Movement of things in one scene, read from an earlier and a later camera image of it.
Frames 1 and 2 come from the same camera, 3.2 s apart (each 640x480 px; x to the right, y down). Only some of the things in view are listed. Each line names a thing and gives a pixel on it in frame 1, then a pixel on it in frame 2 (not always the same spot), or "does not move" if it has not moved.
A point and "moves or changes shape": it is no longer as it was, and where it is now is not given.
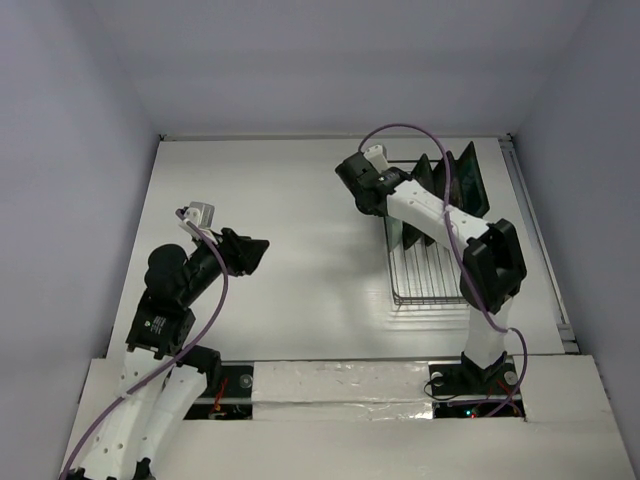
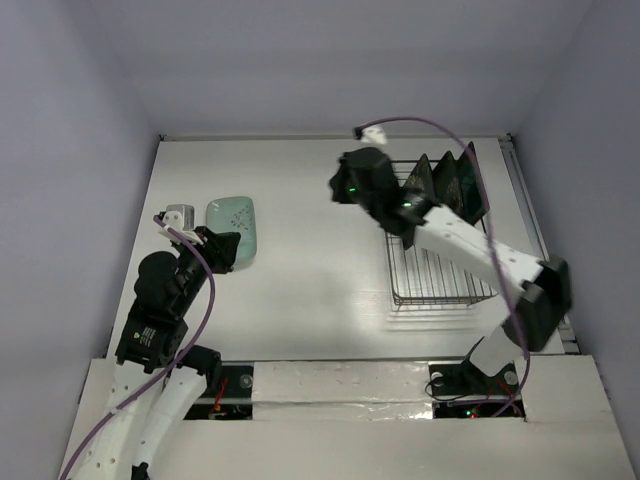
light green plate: (394, 231) moves or changes shape
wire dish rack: (425, 274) does not move
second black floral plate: (455, 194) does not move
